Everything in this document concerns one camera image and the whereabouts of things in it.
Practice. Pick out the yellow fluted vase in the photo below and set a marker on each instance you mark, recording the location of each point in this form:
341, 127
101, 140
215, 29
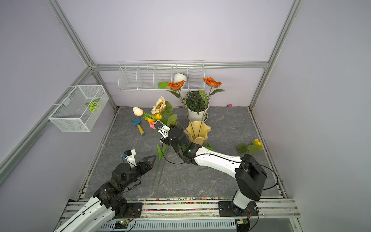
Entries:
197, 132

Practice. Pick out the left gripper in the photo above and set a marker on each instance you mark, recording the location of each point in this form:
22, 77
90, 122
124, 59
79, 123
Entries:
149, 166

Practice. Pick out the yellow gerbera right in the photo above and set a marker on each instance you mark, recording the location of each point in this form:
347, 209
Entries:
252, 148

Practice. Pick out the green toy shovel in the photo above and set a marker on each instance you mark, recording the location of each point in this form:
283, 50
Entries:
163, 85

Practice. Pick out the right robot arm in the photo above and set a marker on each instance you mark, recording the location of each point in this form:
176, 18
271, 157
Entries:
249, 175

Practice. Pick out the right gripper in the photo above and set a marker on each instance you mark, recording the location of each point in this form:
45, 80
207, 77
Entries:
166, 140

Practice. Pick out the small white wire basket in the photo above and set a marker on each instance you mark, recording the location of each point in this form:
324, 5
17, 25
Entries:
72, 115

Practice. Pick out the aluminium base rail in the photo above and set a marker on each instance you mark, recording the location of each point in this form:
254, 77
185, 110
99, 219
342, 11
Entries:
170, 213

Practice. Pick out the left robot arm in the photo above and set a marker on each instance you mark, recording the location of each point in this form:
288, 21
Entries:
108, 203

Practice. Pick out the long white wire basket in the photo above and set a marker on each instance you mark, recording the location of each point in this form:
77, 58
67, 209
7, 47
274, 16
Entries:
145, 75

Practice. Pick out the orange gerbera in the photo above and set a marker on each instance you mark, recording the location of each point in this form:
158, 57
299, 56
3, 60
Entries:
204, 97
175, 89

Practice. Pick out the potted green plant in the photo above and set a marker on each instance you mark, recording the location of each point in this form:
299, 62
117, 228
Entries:
196, 106

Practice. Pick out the cream gerbera flower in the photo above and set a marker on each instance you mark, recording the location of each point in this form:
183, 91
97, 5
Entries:
166, 109

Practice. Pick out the blue toy rake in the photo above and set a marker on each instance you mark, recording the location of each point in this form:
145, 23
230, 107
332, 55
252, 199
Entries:
136, 122

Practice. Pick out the white tulip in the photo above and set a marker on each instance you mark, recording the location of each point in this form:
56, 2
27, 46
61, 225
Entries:
162, 150

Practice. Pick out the pink tulip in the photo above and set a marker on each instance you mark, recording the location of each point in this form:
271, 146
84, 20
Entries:
139, 112
152, 125

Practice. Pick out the aluminium frame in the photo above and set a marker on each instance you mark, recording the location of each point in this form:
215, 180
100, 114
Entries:
93, 70

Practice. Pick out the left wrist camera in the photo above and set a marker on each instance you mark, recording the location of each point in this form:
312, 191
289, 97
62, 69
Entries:
129, 157

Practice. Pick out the white empty pot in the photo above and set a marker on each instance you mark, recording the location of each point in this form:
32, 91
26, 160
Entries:
179, 77

